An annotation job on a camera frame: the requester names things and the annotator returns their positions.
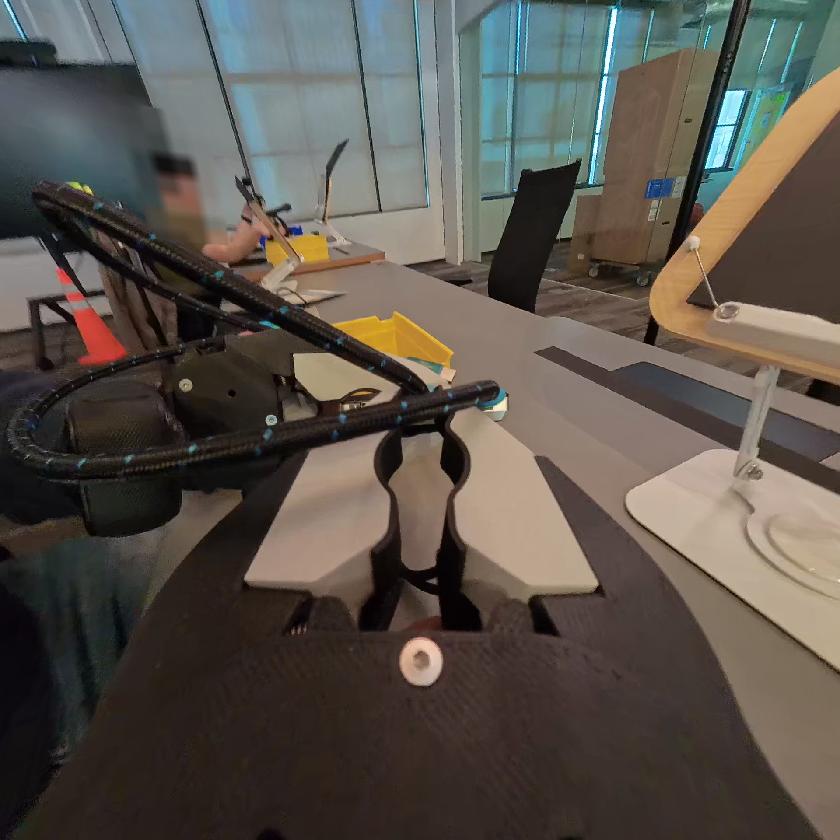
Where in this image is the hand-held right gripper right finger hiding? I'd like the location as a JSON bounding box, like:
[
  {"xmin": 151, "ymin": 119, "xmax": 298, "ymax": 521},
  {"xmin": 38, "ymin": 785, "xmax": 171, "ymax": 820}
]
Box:
[{"xmin": 440, "ymin": 418, "xmax": 601, "ymax": 631}]

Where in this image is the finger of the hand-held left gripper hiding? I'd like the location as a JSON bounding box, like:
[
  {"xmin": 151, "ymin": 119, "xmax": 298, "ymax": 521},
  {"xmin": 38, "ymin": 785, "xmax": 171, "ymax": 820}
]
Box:
[{"xmin": 289, "ymin": 350, "xmax": 404, "ymax": 410}]

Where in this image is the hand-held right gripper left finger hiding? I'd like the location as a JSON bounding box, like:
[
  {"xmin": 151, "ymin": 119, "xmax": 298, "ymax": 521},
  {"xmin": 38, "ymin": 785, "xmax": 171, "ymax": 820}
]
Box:
[{"xmin": 243, "ymin": 423, "xmax": 403, "ymax": 631}]

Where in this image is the yellow plastic bin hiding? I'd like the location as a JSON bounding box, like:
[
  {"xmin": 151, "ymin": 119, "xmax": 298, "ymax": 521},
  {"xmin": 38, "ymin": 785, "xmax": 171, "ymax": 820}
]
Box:
[
  {"xmin": 263, "ymin": 234, "xmax": 329, "ymax": 263},
  {"xmin": 329, "ymin": 311, "xmax": 456, "ymax": 374}
]

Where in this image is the black braided hdmi cable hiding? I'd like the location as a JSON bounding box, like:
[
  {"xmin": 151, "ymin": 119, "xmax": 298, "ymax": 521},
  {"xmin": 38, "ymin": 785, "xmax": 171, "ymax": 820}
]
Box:
[{"xmin": 7, "ymin": 182, "xmax": 510, "ymax": 480}]

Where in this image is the dark monitor with wooden back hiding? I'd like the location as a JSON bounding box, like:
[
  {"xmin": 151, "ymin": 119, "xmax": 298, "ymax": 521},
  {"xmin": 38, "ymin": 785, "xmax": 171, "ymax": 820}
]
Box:
[{"xmin": 650, "ymin": 66, "xmax": 840, "ymax": 384}]

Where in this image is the orange traffic cone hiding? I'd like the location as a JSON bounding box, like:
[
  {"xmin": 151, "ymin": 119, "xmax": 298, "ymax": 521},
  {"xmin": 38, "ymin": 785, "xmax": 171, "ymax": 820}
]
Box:
[{"xmin": 53, "ymin": 269, "xmax": 128, "ymax": 368}]

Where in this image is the tilted black panel on stand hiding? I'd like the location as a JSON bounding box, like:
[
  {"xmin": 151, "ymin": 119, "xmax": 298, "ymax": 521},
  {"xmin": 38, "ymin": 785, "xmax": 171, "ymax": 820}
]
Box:
[{"xmin": 315, "ymin": 140, "xmax": 350, "ymax": 250}]

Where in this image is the black office chair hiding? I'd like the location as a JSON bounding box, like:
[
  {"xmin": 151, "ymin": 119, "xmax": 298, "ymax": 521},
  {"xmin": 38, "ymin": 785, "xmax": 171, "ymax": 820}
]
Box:
[{"xmin": 489, "ymin": 161, "xmax": 582, "ymax": 313}]

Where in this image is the person's blue jeans leg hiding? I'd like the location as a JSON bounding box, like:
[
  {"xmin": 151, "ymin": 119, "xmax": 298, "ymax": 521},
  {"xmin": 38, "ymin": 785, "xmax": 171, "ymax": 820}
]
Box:
[{"xmin": 0, "ymin": 532, "xmax": 158, "ymax": 762}]

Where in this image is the large black television screen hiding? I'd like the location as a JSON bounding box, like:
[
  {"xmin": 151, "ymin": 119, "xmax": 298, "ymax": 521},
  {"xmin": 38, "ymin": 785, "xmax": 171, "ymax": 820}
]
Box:
[{"xmin": 0, "ymin": 66, "xmax": 165, "ymax": 240}]

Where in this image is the brown cardboard box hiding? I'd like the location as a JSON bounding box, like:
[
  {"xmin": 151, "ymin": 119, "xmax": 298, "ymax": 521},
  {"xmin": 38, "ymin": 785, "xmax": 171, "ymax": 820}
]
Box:
[{"xmin": 571, "ymin": 50, "xmax": 720, "ymax": 270}]

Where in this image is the black boom pole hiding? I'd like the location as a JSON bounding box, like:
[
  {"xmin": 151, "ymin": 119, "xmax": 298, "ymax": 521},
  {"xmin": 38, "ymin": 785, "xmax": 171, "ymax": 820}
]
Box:
[{"xmin": 644, "ymin": 0, "xmax": 752, "ymax": 345}]

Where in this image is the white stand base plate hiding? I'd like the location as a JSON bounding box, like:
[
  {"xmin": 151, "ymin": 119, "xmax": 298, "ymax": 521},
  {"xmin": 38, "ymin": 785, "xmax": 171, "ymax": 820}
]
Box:
[{"xmin": 626, "ymin": 237, "xmax": 840, "ymax": 670}]

